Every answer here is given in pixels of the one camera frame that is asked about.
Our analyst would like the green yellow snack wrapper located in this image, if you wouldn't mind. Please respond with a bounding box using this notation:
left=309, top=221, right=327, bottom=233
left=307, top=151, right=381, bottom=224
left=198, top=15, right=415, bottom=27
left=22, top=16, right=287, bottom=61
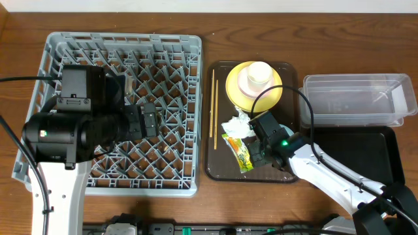
left=222, top=134, right=254, bottom=174

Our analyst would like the white napkin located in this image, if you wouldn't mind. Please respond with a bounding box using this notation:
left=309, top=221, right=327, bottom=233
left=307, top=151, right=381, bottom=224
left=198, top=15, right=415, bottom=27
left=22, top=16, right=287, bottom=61
left=221, top=106, right=255, bottom=139

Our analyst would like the light blue bowl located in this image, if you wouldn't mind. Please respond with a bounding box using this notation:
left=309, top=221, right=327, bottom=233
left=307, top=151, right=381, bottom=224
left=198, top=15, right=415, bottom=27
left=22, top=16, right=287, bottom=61
left=280, top=124, right=294, bottom=136

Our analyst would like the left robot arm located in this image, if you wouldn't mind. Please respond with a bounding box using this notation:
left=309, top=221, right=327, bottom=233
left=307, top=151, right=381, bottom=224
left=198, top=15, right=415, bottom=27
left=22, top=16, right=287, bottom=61
left=22, top=102, right=161, bottom=234

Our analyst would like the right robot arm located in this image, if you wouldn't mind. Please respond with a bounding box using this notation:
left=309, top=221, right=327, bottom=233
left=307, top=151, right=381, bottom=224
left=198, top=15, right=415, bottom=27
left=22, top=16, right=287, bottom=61
left=250, top=126, right=417, bottom=234

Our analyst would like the grey dishwasher rack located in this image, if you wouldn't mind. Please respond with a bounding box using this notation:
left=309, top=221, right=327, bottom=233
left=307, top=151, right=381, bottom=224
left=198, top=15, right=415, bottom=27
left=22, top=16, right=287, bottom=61
left=28, top=32, right=202, bottom=197

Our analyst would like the clear plastic waste bin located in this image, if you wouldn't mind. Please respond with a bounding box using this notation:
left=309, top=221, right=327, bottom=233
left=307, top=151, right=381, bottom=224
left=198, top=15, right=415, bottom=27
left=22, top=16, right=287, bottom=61
left=299, top=73, right=417, bottom=127

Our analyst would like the black waste tray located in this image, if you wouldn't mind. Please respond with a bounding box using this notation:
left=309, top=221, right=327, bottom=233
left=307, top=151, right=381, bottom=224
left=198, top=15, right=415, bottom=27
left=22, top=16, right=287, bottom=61
left=314, top=126, right=405, bottom=186

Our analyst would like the dark brown serving tray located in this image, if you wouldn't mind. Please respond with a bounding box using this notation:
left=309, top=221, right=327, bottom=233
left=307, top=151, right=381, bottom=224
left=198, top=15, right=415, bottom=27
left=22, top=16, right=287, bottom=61
left=204, top=61, right=300, bottom=183

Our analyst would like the pink small bowl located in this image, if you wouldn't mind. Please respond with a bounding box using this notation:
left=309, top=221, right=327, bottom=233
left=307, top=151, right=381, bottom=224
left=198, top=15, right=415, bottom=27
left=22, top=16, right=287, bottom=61
left=237, top=67, right=274, bottom=99

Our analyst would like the white cup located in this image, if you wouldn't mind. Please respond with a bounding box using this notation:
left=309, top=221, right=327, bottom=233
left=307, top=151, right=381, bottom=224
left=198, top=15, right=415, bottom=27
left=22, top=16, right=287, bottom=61
left=248, top=61, right=274, bottom=92

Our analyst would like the wooden chopstick left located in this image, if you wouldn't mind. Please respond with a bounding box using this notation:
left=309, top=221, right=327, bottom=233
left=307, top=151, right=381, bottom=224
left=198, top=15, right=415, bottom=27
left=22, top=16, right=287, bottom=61
left=209, top=69, right=215, bottom=138

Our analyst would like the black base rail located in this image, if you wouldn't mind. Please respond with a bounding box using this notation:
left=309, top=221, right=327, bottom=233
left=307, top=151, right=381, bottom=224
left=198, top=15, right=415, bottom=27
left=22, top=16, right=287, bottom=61
left=83, top=222, right=360, bottom=235

